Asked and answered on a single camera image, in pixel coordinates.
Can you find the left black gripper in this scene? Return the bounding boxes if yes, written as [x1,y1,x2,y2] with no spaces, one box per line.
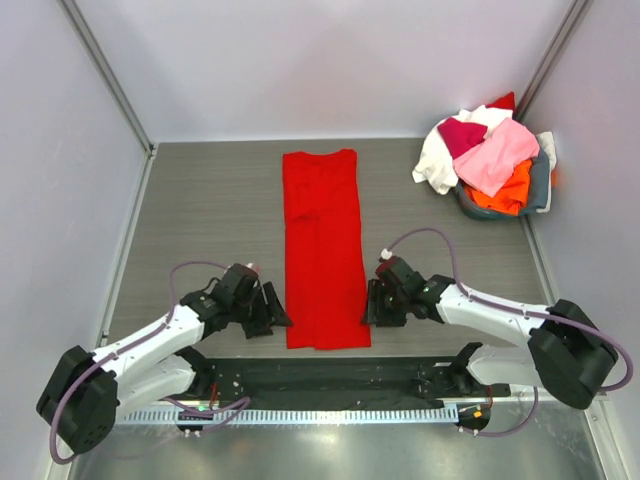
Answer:
[230,281,292,338]

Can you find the white slotted cable duct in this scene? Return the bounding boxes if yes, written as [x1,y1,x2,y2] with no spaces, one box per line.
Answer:
[116,404,459,427]

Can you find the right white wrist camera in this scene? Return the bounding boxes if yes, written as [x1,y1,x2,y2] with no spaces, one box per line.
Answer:
[379,248,398,264]

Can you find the aluminium frame post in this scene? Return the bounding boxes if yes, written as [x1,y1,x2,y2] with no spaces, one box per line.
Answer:
[514,0,593,121]
[58,0,154,157]

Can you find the right aluminium frame post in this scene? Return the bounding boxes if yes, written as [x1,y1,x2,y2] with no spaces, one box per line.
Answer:
[514,0,593,121]

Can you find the red t shirt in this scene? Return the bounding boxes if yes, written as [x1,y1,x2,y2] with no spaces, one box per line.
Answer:
[282,149,371,350]

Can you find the grey laundry basket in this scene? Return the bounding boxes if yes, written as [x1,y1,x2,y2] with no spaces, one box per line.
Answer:
[455,182,518,221]

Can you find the left aluminium frame post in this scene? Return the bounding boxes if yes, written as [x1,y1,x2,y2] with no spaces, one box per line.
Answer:
[58,0,154,157]

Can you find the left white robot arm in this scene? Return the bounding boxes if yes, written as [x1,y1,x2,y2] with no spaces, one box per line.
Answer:
[36,263,293,465]

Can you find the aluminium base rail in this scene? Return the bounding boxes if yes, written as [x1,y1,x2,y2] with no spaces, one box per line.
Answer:
[491,384,607,410]

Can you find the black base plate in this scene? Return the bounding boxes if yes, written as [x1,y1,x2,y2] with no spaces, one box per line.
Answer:
[176,356,511,411]

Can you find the orange t shirt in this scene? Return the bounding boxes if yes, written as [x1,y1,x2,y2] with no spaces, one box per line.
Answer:
[462,158,556,216]

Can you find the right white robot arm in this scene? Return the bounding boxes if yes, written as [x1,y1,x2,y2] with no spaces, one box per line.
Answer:
[362,256,618,410]

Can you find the magenta t shirt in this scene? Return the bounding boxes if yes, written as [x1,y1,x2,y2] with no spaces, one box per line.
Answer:
[437,117,488,159]

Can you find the pink t shirt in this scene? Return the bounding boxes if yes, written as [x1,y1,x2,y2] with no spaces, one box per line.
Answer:
[453,118,540,197]

